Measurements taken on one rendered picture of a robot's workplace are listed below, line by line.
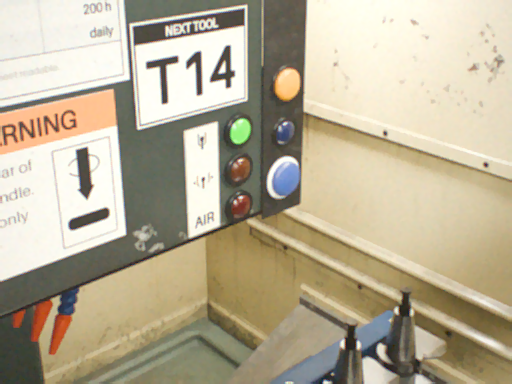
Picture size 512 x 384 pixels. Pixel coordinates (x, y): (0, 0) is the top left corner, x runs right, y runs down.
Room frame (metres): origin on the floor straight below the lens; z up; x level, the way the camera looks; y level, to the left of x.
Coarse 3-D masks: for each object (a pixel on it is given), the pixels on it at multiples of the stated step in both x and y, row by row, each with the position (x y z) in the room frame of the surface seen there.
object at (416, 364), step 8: (416, 344) 0.83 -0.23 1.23; (416, 352) 0.81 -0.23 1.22; (376, 360) 0.82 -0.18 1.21; (384, 360) 0.80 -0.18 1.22; (392, 360) 0.80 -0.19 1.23; (416, 360) 0.80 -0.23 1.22; (392, 368) 0.79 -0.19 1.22; (400, 368) 0.78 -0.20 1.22; (408, 368) 0.78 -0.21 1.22; (416, 368) 0.80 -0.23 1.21; (400, 376) 0.78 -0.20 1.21; (408, 376) 0.79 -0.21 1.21
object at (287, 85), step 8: (288, 72) 0.54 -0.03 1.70; (296, 72) 0.54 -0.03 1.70; (280, 80) 0.53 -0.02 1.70; (288, 80) 0.54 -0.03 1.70; (296, 80) 0.54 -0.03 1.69; (280, 88) 0.53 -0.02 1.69; (288, 88) 0.54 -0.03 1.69; (296, 88) 0.54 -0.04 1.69; (280, 96) 0.53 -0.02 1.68; (288, 96) 0.54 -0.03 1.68
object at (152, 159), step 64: (128, 0) 0.45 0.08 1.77; (192, 0) 0.49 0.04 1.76; (256, 0) 0.53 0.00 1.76; (256, 64) 0.53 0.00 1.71; (128, 128) 0.45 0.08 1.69; (192, 128) 0.48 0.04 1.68; (256, 128) 0.53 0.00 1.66; (128, 192) 0.45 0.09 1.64; (256, 192) 0.53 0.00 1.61; (128, 256) 0.44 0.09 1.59
